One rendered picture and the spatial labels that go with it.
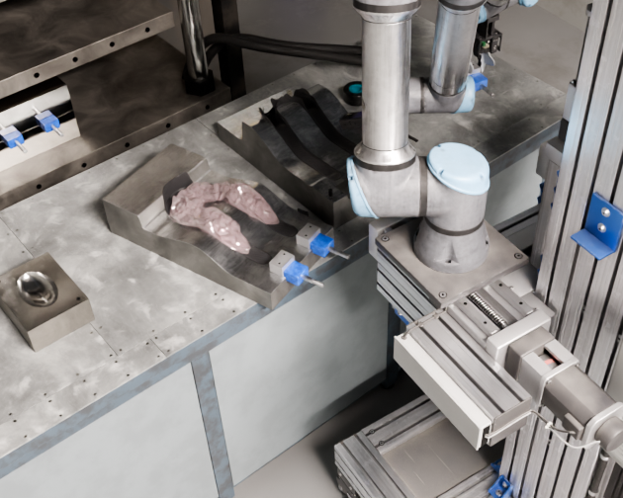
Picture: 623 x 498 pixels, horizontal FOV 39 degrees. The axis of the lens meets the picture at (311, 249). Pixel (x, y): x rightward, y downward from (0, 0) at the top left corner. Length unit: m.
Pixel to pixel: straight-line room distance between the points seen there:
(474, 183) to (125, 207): 0.90
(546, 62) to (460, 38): 2.73
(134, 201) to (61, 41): 0.61
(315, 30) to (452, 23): 2.97
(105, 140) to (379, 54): 1.23
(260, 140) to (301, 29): 2.31
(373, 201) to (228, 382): 0.79
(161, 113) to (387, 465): 1.20
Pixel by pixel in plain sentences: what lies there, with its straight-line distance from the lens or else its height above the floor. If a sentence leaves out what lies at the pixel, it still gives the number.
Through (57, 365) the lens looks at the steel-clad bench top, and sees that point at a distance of 2.03.
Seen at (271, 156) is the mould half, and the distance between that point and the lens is 2.31.
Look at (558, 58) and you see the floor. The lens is 4.43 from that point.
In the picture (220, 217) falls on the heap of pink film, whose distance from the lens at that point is 2.10.
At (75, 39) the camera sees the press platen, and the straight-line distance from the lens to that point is 2.61.
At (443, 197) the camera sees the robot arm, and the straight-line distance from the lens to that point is 1.67.
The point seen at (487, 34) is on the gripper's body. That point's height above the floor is 1.10.
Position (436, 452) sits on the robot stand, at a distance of 2.51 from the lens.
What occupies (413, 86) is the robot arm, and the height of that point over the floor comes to 1.28.
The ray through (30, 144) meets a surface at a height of 0.83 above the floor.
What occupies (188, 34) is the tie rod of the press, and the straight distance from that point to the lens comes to 2.65.
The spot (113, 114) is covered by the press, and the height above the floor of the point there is 0.78.
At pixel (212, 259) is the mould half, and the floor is 0.88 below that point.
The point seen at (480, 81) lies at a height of 0.94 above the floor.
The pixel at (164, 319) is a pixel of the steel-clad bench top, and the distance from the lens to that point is 2.05.
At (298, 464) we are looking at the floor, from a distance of 2.73.
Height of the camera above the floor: 2.30
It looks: 44 degrees down
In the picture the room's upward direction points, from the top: 3 degrees counter-clockwise
